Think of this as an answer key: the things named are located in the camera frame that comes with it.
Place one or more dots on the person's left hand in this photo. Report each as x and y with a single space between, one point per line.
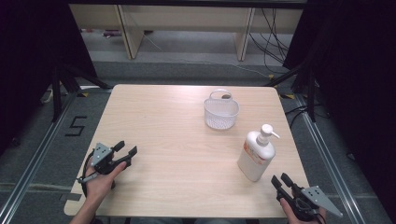
101 183

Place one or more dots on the white plastic basket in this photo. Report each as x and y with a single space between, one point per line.
221 113

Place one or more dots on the black tripod stand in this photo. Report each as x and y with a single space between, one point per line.
300 84
67 84

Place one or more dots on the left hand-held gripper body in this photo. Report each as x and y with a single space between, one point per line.
102 157

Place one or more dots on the white pump bottle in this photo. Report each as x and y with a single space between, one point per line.
257 154

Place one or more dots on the person's right hand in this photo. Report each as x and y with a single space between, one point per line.
295 216

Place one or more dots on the beige wooden desk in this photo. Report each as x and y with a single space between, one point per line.
186 28

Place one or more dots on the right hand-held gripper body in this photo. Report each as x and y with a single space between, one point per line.
308 200

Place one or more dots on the metal floor rail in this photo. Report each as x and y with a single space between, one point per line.
34 158
330 161

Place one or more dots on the black curtain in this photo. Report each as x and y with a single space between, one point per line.
37 62
355 87

